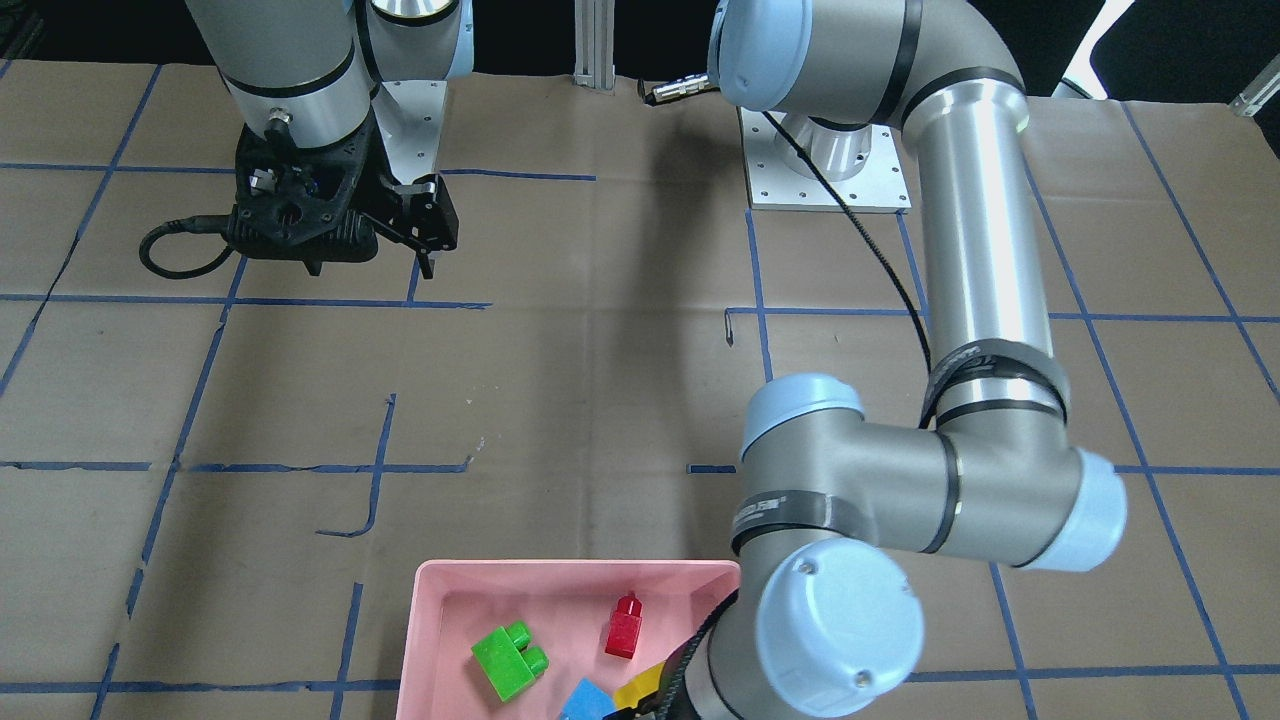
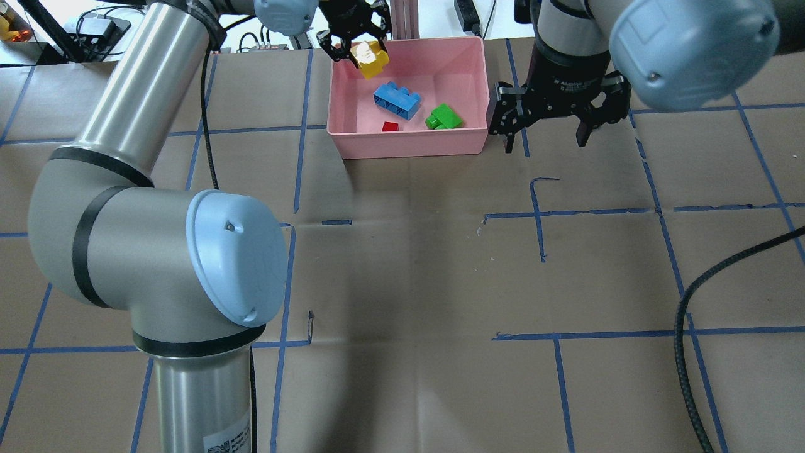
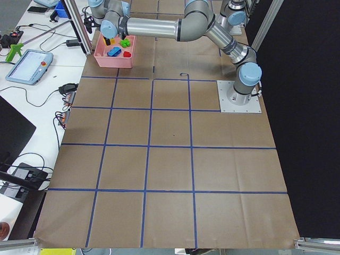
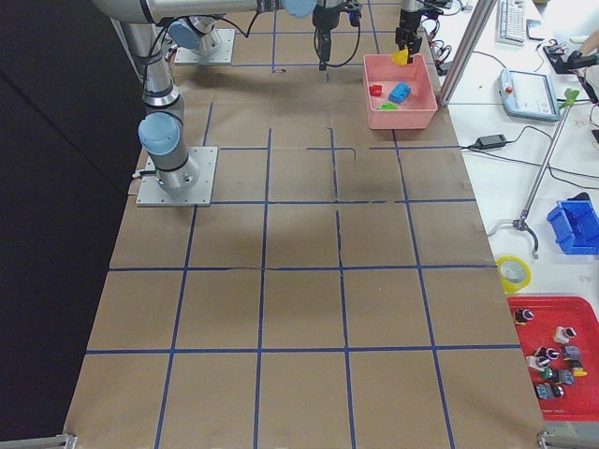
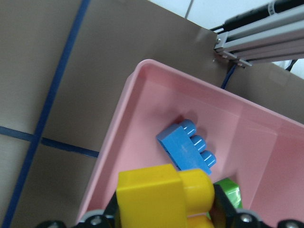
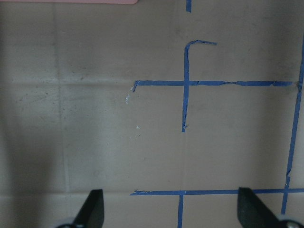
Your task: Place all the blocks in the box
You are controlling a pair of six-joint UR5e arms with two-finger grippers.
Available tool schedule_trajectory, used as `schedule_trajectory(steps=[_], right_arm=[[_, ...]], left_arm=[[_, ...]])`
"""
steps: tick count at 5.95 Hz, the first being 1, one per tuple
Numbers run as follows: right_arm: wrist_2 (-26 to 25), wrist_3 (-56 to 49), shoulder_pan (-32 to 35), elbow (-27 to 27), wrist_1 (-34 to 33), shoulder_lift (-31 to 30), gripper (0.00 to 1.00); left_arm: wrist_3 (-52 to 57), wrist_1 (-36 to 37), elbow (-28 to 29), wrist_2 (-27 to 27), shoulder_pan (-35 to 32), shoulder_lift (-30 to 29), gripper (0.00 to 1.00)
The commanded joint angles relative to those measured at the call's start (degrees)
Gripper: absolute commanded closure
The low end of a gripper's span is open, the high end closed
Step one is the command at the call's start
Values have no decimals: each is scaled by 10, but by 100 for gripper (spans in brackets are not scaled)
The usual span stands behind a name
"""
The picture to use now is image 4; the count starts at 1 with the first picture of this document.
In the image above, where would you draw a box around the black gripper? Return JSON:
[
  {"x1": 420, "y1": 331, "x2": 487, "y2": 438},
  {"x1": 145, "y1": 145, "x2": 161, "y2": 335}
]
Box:
[
  {"x1": 312, "y1": 5, "x2": 338, "y2": 71},
  {"x1": 395, "y1": 11, "x2": 422, "y2": 64}
]

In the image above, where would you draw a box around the yellow toy block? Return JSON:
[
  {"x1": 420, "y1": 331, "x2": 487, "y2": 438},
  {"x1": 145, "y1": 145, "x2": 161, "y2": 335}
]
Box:
[{"x1": 391, "y1": 49, "x2": 410, "y2": 66}]

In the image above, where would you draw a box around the blue toy block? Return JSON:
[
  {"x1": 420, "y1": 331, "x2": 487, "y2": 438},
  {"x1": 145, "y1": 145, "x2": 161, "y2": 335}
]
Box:
[{"x1": 387, "y1": 81, "x2": 412, "y2": 104}]

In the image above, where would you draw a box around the red toy block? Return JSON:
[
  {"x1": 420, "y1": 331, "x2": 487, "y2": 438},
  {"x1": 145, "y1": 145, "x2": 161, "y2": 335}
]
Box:
[{"x1": 369, "y1": 84, "x2": 383, "y2": 97}]

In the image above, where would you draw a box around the green toy block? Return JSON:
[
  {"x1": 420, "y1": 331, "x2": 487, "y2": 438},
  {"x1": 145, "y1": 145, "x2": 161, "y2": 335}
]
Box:
[{"x1": 377, "y1": 102, "x2": 398, "y2": 110}]

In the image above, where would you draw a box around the pink plastic box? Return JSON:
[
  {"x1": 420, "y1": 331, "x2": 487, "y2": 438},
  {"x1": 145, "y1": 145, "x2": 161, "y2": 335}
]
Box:
[{"x1": 363, "y1": 54, "x2": 437, "y2": 130}]

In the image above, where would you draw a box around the white keyboard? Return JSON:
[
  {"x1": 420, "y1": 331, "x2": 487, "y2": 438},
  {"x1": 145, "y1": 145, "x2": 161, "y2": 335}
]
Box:
[{"x1": 495, "y1": 0, "x2": 526, "y2": 46}]

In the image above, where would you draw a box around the blue teach pendant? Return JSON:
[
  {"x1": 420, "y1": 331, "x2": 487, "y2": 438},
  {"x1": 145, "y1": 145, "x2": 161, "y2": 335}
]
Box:
[{"x1": 498, "y1": 68, "x2": 561, "y2": 122}]

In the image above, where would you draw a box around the black laptop charger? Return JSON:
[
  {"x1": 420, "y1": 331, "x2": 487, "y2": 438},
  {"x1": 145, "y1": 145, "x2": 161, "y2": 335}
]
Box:
[{"x1": 474, "y1": 134, "x2": 508, "y2": 151}]

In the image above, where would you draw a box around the person in background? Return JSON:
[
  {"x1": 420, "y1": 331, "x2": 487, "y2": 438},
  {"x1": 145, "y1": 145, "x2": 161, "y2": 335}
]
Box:
[{"x1": 559, "y1": 22, "x2": 599, "y2": 107}]

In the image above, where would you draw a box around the metal reacher grabber tool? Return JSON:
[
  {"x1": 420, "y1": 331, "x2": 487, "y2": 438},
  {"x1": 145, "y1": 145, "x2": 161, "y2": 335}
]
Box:
[{"x1": 486, "y1": 87, "x2": 581, "y2": 261}]

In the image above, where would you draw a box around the blue storage bin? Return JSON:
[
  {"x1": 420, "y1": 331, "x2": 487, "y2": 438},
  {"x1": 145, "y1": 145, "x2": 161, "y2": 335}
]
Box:
[{"x1": 547, "y1": 192, "x2": 598, "y2": 255}]

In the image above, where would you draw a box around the yellow tape roll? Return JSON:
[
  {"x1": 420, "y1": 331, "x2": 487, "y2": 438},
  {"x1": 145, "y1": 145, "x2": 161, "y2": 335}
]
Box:
[{"x1": 496, "y1": 255, "x2": 532, "y2": 295}]

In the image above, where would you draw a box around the black white push button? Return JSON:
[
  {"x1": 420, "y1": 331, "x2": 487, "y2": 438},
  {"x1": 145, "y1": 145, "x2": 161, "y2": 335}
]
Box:
[{"x1": 514, "y1": 308, "x2": 535, "y2": 326}]

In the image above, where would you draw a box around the red plastic tray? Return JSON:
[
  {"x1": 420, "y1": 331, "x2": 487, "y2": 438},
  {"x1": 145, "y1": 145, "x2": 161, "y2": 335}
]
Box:
[{"x1": 508, "y1": 296, "x2": 598, "y2": 422}]

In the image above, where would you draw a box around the black pink push button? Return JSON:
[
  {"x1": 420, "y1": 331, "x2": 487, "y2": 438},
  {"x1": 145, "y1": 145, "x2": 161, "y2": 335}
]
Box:
[{"x1": 525, "y1": 346, "x2": 560, "y2": 371}]

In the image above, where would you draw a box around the green push button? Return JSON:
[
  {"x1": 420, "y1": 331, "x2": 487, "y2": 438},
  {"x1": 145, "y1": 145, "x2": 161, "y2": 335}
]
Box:
[{"x1": 540, "y1": 368, "x2": 575, "y2": 385}]

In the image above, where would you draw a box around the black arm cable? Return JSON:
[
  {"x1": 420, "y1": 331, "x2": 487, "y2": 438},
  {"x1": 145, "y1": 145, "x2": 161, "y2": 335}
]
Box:
[{"x1": 139, "y1": 0, "x2": 364, "y2": 99}]

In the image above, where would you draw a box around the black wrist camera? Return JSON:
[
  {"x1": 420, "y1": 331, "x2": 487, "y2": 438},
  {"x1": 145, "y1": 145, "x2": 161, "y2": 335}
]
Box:
[{"x1": 342, "y1": 0, "x2": 362, "y2": 17}]

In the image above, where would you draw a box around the aluminium frame post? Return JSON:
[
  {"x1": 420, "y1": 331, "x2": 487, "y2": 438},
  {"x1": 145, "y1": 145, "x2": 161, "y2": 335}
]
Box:
[{"x1": 437, "y1": 0, "x2": 497, "y2": 107}]

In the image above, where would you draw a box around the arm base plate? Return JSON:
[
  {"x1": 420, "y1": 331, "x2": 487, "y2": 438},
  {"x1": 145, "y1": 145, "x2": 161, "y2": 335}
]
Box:
[
  {"x1": 172, "y1": 29, "x2": 235, "y2": 65},
  {"x1": 136, "y1": 146, "x2": 219, "y2": 207}
]

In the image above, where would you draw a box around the white push button switch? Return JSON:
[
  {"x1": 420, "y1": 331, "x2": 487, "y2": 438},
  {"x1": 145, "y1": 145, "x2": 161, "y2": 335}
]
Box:
[{"x1": 553, "y1": 326, "x2": 577, "y2": 344}]

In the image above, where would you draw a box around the grey yellow switch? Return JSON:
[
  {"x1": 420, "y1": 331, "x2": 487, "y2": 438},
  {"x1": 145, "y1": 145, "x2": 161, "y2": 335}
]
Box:
[{"x1": 562, "y1": 345, "x2": 588, "y2": 377}]

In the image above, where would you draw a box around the blue black switch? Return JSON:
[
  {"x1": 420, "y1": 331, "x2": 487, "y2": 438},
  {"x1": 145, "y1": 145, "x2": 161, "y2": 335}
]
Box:
[{"x1": 534, "y1": 383, "x2": 564, "y2": 400}]

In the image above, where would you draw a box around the aluminium corner bracket right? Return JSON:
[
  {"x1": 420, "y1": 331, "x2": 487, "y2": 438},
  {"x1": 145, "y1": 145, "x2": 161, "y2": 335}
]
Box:
[{"x1": 535, "y1": 430, "x2": 599, "y2": 449}]

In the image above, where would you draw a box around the aluminium corner bracket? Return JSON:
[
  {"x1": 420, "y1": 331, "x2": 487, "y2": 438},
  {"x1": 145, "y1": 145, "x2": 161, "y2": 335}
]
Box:
[
  {"x1": 0, "y1": 434, "x2": 78, "y2": 449},
  {"x1": 535, "y1": 430, "x2": 599, "y2": 449}
]

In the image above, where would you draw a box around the aluminium corner bracket left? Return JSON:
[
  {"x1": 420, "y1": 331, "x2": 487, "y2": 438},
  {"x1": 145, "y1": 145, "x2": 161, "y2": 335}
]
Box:
[{"x1": 0, "y1": 434, "x2": 78, "y2": 449}]

